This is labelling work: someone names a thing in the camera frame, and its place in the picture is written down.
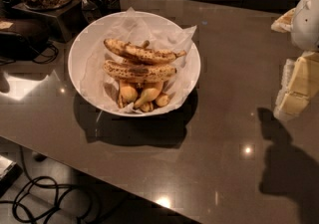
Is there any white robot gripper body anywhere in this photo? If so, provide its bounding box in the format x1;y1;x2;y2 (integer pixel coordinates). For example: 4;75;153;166
291;0;319;52

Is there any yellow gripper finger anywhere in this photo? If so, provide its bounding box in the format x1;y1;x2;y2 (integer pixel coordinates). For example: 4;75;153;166
271;8;295;33
273;52;319;121

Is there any upper spotted banana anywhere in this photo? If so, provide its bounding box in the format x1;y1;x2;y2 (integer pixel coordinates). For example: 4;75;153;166
104;39;186;65

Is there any spotted banana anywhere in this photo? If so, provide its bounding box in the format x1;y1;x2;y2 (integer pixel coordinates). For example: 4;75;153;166
104;39;186;65
104;60;176;83

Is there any lower spotted banana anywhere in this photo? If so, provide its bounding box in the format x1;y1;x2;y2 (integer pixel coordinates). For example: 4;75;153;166
104;60;176;83

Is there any white bowl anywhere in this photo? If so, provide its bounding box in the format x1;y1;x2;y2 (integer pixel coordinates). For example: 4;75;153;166
67;10;202;117

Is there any small right yellow pear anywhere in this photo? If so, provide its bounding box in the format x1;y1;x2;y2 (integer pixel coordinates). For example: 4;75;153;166
155;93;170;108

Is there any middle yellow pear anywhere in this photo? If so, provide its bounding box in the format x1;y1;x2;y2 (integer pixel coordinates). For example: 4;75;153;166
134;82;163;109

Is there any white paper liner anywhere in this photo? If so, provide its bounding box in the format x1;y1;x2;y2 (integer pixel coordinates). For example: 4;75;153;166
80;6;197;115

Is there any left yellow pear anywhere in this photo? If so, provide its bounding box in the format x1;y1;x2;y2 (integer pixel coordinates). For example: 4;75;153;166
118;81;138;109

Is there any metal serving scoop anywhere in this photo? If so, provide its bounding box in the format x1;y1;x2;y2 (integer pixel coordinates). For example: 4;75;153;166
81;0;102;24

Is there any dark wooden stand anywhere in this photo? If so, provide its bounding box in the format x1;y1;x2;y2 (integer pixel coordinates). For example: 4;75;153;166
12;0;87;43

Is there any grey box on floor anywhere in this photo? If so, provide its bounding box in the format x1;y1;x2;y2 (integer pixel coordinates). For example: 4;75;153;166
0;155;22;197

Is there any black device with cable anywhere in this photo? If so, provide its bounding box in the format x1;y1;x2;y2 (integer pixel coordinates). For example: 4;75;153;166
0;31;59;65

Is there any black floor cable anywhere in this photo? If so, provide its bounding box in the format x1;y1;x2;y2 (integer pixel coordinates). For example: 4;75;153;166
0;147;129;224

